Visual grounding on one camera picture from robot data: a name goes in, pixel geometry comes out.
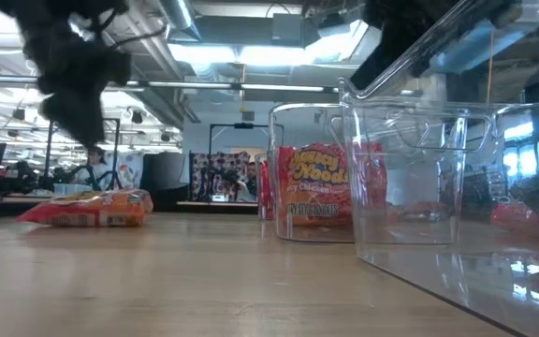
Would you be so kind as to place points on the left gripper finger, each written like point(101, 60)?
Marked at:
point(77, 117)

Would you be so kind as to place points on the background black robot arm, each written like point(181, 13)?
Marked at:
point(227, 180)

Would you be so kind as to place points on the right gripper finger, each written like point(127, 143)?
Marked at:
point(377, 65)

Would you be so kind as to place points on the clear plastic bin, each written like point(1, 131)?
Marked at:
point(262, 161)
point(307, 121)
point(414, 187)

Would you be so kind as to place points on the bright ceiling light panel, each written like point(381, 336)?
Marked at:
point(269, 55)

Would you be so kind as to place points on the person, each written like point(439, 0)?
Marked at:
point(96, 156)
point(251, 180)

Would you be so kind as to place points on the white patterned cloth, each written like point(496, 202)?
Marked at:
point(129, 168)

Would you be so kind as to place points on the dark grey fabric panel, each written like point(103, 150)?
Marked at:
point(162, 168)

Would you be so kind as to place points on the silver ventilation duct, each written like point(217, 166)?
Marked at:
point(176, 14)

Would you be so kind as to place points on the grey wall box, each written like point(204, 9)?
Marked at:
point(248, 116)

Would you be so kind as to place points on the background wooden workbench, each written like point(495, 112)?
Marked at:
point(232, 204)

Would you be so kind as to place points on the grey ceiling box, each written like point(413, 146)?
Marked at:
point(287, 27)

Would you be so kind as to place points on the pale blue tub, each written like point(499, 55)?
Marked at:
point(70, 188)

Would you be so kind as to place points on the long ceiling light tube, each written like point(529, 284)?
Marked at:
point(194, 84)

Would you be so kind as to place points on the orange Saucy Noods pack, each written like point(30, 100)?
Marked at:
point(517, 220)
point(316, 187)
point(87, 213)

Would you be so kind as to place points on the dark patterned cloth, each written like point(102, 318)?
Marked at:
point(204, 164)

